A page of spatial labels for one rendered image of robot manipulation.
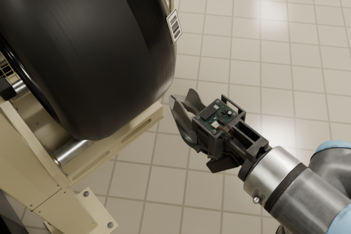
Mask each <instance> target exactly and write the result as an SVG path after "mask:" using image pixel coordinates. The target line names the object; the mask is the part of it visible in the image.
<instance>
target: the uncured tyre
mask: <svg viewBox="0 0 351 234"><path fill-rule="evenodd" d="M169 15H170V10H169V7H168V5H167V2H166V0H0V52H1V53H2V54H3V56H4V57H5V59H6V60H7V61H8V63H9V64H10V65H11V67H12V68H13V69H14V71H15V72H16V73H17V74H18V76H19V77H20V78H21V80H22V81H23V82H24V83H25V85H26V86H27V87H28V89H29V90H30V91H31V92H32V94H33V95H34V96H35V97H36V99H37V100H38V101H39V102H40V103H41V105H42V106H43V107H44V108H45V109H46V111H47V112H48V113H49V115H50V116H51V117H52V118H53V119H54V120H55V121H56V122H57V123H58V124H59V125H60V126H61V127H62V128H63V129H65V130H66V131H67V132H68V133H69V134H70V135H71V136H72V137H73V138H75V139H81V140H88V141H99V140H102V139H104V138H107V137H109V136H111V135H112V134H114V133H115V132H116V131H118V130H119V129H120V128H122V127H123V126H124V125H126V124H127V123H128V122H130V121H131V120H132V119H134V118H135V117H137V116H138V115H139V114H141V113H142V112H143V111H145V110H146V109H147V108H149V107H150V106H151V105H152V104H154V103H155V102H156V101H158V100H159V99H160V98H162V97H163V95H164V94H165V93H166V91H167V90H168V89H169V87H170V86H171V84H172V82H173V79H174V72H175V67H176V59H177V42H176V43H175V44H173V42H172V38H171V35H170V31H169V27H168V24H167V20H166V18H167V17H168V16H169Z"/></svg>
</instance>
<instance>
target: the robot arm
mask: <svg viewBox="0 0 351 234"><path fill-rule="evenodd" d="M227 101H228V102H230V103H231V104H232V105H234V106H235V107H236V108H238V112H236V111H235V110H234V109H232V108H231V107H230V106H228V105H227ZM169 105H170V110H171V112H172V115H173V118H174V120H175V122H176V125H177V127H178V130H179V132H180V135H181V137H182V139H183V140H184V142H185V143H186V144H187V145H189V146H190V147H192V148H193V149H195V151H196V152H197V153H199V152H200V151H201V152H202V153H204V154H206V155H207V158H211V160H210V161H208V162H207V163H206V165H207V167H208V168H209V170H210V171H211V172H212V173H217V172H221V171H225V170H229V169H233V168H237V167H239V166H242V167H241V168H240V170H239V173H238V178H239V179H240V180H242V181H243V182H244V184H243V189H244V191H245V192H247V193H248V194H249V195H250V196H251V197H252V198H253V203H254V204H260V205H261V206H262V207H263V208H264V209H265V210H266V211H267V212H268V213H269V214H270V215H271V216H272V217H274V218H275V219H276V220H277V221H278V222H279V223H280V225H279V226H278V228H277V230H276V234H351V143H349V142H347V141H341V140H330V141H326V142H323V143H322V144H320V145H319V146H318V147H317V149H316V151H315V153H314V154H313V155H312V156H311V158H310V163H309V165H308V167H307V166H305V165H304V164H303V163H302V162H301V161H300V160H298V159H297V158H296V157H294V156H293V155H292V154H291V153H289V152H288V151H287V150H285V149H284V148H283V147H282V146H275V147H271V146H270V145H269V142H270V141H268V140H267V139H266V138H265V137H263V136H262V135H261V134H259V133H258V132H257V131H255V130H254V129H253V128H252V127H250V126H249V125H247V124H246V123H245V116H246V111H245V110H243V109H242V108H241V107H239V106H238V105H237V104H235V103H234V102H233V101H231V100H230V99H229V98H227V97H226V96H225V95H223V94H222V95H221V100H220V99H218V98H217V99H216V100H214V101H213V102H212V103H211V104H209V105H208V106H207V105H206V104H205V103H204V102H203V101H202V100H201V97H200V95H199V93H198V91H197V90H195V89H194V88H190V89H189V91H188V94H187V96H184V95H176V94H172V95H170V96H169ZM185 109H186V110H187V112H191V113H193V114H194V115H195V117H191V116H189V115H188V114H187V112H186V110H185Z"/></svg>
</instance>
